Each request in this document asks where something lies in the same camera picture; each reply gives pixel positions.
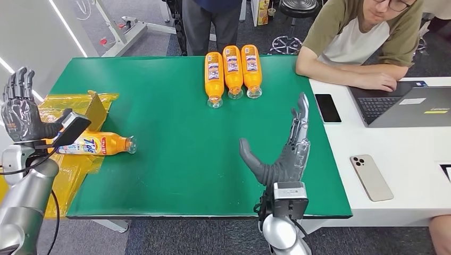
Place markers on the small drink cup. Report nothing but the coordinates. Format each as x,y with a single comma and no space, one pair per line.
271,13

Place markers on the orange Tide detergent bottle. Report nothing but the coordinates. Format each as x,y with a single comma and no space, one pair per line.
102,143

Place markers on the grey laptop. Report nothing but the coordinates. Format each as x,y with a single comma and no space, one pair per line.
401,105

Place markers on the black flat device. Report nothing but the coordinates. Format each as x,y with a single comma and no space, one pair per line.
446,172

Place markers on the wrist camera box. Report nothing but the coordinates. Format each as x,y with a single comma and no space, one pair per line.
72,128
290,200

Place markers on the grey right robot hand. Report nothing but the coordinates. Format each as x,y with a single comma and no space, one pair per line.
287,165

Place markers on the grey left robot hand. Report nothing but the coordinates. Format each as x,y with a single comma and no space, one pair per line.
21,116

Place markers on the standing person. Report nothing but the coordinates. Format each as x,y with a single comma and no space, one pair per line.
208,24

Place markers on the white metal stand frame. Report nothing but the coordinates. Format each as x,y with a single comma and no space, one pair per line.
130,30

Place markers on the yellow printed carton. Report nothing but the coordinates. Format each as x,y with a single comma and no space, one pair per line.
263,12

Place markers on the black round stool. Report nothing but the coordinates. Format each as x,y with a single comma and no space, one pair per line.
298,7

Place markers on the black smartphone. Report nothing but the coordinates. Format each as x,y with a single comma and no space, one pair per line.
328,108

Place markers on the green table mat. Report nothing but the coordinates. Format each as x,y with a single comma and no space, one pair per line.
197,148

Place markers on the gold smartphone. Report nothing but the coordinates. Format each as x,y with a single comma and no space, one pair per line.
371,178

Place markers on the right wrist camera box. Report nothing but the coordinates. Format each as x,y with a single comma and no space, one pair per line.
290,200

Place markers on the person in pale clothing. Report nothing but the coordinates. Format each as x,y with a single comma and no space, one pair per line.
438,14

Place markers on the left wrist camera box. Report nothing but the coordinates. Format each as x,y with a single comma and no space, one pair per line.
72,128

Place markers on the person's knee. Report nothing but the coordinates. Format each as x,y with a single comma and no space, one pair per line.
441,235

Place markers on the black robot legs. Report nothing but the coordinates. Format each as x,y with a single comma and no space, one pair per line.
178,24

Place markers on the seated person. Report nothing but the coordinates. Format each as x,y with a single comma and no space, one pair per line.
352,35

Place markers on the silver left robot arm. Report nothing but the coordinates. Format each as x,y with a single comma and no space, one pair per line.
24,200

